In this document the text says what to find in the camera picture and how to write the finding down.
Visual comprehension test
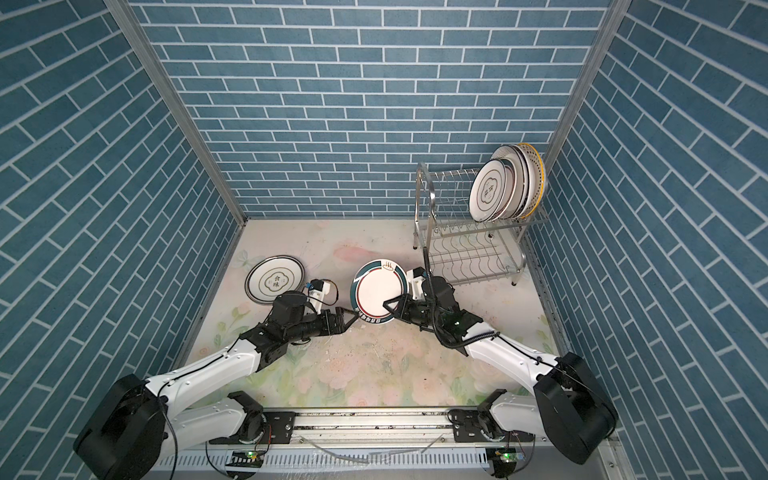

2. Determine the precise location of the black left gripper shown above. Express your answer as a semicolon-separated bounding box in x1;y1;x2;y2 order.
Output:
284;307;359;344

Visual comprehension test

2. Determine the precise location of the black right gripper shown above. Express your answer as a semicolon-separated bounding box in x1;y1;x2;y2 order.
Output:
384;294;444;331

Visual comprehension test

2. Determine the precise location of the white plate green red rim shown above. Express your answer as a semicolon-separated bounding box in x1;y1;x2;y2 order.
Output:
350;259;408;324

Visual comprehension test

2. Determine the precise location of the white plate ring pattern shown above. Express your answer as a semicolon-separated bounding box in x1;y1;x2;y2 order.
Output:
244;255;305;305

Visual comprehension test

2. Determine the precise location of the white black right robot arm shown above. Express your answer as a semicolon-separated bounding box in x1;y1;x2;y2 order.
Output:
383;294;619;464

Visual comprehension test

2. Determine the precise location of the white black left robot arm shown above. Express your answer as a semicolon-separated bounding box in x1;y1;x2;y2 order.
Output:
73;292;358;479

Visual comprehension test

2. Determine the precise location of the stainless steel dish rack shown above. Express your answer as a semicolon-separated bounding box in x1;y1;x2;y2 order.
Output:
413;163;548;286

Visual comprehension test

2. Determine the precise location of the white plates stack middle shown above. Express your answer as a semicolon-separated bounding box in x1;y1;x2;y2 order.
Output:
492;145;531;220

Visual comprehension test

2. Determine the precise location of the left base circuit board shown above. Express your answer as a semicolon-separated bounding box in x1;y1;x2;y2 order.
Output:
226;450;266;469

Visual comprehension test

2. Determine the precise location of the base circuit board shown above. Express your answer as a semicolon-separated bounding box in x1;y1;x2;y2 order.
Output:
485;447;527;479
226;450;266;469

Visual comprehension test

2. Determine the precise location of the right base circuit board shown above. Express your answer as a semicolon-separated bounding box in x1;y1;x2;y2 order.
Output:
485;447;527;479

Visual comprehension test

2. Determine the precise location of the yellow rimmed rear plate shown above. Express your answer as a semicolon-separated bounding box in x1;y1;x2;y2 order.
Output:
514;143;546;220

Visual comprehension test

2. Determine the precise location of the black corrugated right cable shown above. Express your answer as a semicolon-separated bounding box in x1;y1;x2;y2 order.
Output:
419;266;499;358

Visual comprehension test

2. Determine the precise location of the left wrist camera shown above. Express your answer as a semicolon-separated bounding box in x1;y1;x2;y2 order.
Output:
270;279;339;326

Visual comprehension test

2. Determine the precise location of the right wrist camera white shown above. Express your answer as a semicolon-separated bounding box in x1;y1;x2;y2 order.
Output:
406;267;426;301

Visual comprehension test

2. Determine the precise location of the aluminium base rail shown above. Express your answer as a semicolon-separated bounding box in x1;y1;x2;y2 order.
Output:
144;408;633;479

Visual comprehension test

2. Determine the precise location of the aluminium right corner post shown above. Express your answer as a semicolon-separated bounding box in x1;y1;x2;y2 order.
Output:
542;0;634;166

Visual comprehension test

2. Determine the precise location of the aluminium corner post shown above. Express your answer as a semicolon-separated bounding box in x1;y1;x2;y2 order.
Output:
542;0;634;166
104;0;247;227

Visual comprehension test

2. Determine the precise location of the aluminium left corner post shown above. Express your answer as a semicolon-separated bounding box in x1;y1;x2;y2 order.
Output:
104;0;247;227

